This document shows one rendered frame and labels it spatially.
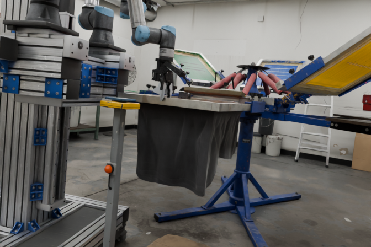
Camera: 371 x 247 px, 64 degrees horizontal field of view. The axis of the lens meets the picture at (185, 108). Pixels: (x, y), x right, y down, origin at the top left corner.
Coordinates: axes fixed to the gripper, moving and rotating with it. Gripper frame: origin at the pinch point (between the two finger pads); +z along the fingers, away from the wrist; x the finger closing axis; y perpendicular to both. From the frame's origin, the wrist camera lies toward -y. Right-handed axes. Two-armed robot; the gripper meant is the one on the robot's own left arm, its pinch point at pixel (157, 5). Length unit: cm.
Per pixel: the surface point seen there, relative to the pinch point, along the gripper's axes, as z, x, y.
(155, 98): -60, 75, 60
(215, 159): -34, 101, 86
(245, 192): 67, 77, 136
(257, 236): 35, 108, 149
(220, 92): -3, 75, 54
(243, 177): 75, 69, 128
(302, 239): 68, 130, 151
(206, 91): -4, 65, 55
